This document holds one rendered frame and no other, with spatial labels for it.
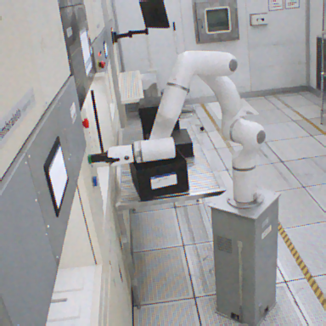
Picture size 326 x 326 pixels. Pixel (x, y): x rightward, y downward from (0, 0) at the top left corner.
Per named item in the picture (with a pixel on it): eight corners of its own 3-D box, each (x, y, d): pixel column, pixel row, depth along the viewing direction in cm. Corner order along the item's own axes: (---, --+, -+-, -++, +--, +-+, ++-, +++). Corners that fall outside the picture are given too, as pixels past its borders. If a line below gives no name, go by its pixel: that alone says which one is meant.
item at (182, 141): (194, 156, 267) (193, 137, 262) (148, 163, 267) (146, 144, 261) (188, 141, 294) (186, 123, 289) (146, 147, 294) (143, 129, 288)
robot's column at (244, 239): (278, 301, 241) (281, 193, 210) (255, 330, 223) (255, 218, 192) (238, 286, 259) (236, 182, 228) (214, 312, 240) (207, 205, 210)
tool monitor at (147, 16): (171, 38, 356) (166, -3, 342) (112, 46, 355) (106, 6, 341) (167, 34, 392) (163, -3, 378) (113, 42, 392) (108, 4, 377)
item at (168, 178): (140, 200, 222) (136, 171, 215) (131, 180, 247) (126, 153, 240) (190, 189, 227) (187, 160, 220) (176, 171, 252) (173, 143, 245)
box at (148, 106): (182, 136, 305) (177, 103, 294) (143, 141, 306) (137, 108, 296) (179, 124, 331) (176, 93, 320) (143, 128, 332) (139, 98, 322)
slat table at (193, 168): (230, 295, 253) (226, 189, 222) (136, 309, 252) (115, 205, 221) (199, 199, 371) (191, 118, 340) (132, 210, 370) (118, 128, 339)
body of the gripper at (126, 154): (137, 165, 163) (109, 170, 163) (137, 155, 173) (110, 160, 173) (135, 148, 160) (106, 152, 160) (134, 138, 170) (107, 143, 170)
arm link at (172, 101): (165, 86, 176) (143, 153, 178) (166, 81, 160) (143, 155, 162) (185, 92, 176) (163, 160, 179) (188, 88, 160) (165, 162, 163)
